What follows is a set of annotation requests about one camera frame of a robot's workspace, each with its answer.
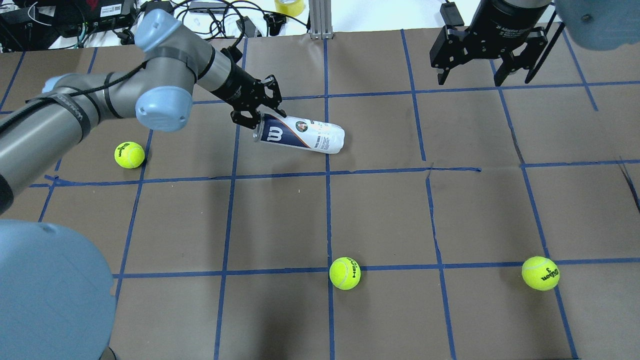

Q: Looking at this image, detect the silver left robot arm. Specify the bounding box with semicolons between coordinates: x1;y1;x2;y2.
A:
1;9;282;360

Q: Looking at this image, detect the yellow Head tennis ball centre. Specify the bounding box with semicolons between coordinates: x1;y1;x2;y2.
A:
329;256;362;291

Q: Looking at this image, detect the clear Wilson tennis ball can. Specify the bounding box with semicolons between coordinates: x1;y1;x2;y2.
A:
253;113;346;155

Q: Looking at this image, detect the black network switch box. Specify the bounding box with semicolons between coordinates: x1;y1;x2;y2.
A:
72;0;138;31

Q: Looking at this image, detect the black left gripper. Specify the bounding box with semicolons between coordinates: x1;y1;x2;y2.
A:
220;47;287;130

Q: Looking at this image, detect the yellow Wilson tennis ball front left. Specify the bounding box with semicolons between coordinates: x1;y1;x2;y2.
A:
114;141;146;169

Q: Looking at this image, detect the yellow tape roll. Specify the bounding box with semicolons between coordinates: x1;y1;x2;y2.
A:
274;0;306;18

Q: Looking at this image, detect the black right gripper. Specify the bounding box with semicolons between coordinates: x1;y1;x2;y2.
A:
430;0;551;87

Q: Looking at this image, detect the small black adapter top right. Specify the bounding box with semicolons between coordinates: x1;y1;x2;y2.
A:
439;0;465;27

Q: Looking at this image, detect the yellow tennis ball near base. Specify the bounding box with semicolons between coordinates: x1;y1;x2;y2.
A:
521;256;560;291

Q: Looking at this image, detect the aluminium frame post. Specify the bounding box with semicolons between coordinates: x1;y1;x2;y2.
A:
308;0;334;40

